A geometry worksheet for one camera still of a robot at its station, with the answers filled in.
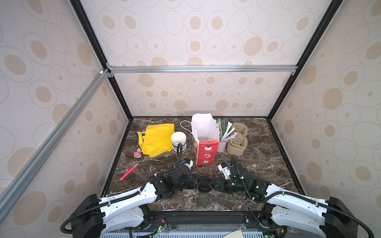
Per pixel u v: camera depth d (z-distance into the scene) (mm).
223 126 946
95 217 399
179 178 585
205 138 1048
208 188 732
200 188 728
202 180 754
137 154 955
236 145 883
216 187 695
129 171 900
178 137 872
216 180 702
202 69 950
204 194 793
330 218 413
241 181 593
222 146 962
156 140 1000
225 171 727
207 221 743
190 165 724
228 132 944
